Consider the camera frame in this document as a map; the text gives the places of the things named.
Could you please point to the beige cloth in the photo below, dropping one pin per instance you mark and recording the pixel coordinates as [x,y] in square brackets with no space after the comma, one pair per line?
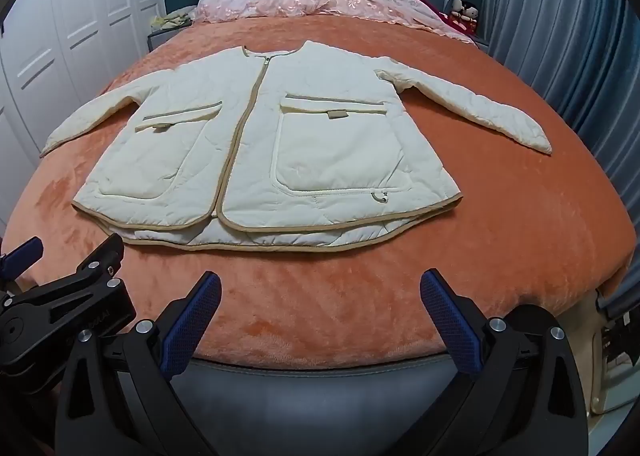
[597,361]

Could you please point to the grey nightstand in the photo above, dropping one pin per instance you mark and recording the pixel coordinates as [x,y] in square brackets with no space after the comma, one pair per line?
[162,39]

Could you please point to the red cloth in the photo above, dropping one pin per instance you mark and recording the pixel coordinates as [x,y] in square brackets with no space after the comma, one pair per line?
[445,19]

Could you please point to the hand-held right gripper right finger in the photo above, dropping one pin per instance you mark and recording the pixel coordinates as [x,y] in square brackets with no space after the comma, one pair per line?
[450,318]

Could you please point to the plush doll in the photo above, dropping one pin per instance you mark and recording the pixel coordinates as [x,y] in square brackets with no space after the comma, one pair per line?
[465,11]

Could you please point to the orange plush blanket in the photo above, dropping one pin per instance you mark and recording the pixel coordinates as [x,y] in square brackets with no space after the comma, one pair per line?
[350,296]

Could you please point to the yellowish cloth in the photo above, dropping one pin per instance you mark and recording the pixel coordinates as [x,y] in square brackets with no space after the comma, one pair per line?
[175,19]

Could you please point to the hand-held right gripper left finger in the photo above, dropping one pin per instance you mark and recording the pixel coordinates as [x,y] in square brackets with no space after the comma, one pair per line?
[192,318]

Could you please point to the pink floral quilt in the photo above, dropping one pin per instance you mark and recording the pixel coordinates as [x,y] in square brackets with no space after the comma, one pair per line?
[300,1]

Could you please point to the grey-blue curtain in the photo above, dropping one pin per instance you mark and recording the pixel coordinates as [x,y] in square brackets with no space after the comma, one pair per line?
[565,26]

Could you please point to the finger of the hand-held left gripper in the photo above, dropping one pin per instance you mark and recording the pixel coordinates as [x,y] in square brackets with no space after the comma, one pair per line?
[87,268]
[22,252]

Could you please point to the white wardrobe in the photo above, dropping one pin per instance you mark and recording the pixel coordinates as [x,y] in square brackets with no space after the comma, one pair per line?
[55,36]

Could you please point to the cream quilted jacket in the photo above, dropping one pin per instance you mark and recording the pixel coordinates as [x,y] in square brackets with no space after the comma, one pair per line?
[320,161]

